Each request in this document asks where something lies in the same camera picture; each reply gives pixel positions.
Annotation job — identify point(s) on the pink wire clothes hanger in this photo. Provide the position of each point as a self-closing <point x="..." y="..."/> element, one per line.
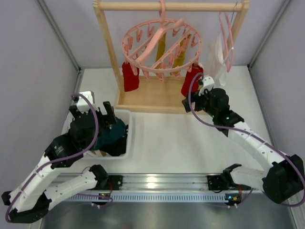
<point x="228" y="54"/>

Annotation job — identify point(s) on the wooden clothes rack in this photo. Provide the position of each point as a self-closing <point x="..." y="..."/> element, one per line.
<point x="154" y="96"/>

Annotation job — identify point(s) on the red santa sock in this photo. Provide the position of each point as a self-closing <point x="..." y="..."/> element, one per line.
<point x="196" y="68"/>

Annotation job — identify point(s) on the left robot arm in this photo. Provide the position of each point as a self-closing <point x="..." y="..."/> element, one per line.
<point x="35" y="197"/>

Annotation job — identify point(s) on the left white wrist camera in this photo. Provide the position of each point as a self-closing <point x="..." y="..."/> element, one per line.
<point x="82" y="105"/>

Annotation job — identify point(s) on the white plastic basket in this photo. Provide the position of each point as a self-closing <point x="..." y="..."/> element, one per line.
<point x="128" y="133"/>

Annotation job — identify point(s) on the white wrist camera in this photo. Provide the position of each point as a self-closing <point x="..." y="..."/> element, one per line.
<point x="82" y="105"/>
<point x="205" y="83"/>

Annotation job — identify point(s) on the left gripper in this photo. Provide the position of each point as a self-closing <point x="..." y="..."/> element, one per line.
<point x="94" y="114"/>

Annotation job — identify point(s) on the green christmas patterned sock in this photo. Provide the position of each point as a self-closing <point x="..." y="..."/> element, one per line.
<point x="111" y="134"/>

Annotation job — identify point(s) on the mustard yellow sock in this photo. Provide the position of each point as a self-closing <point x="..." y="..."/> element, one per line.
<point x="161" y="47"/>
<point x="180" y="59"/>

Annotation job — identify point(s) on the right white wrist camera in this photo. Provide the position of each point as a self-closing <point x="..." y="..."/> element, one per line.
<point x="205" y="83"/>

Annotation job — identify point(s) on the black clothes in basket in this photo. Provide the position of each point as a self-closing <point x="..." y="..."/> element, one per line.
<point x="117" y="148"/>

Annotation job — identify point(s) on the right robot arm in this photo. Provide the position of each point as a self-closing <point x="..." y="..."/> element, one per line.
<point x="280" y="177"/>

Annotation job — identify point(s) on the white hanging cloth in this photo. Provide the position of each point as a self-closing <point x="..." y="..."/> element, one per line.
<point x="215" y="66"/>

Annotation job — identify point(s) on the aluminium mounting rail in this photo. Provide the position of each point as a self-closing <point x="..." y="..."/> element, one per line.
<point x="207" y="188"/>

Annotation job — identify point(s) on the pink round clip hanger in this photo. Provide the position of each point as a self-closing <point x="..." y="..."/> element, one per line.
<point x="139" y="46"/>

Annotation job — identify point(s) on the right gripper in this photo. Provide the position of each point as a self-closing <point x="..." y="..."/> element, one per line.
<point x="195" y="100"/>

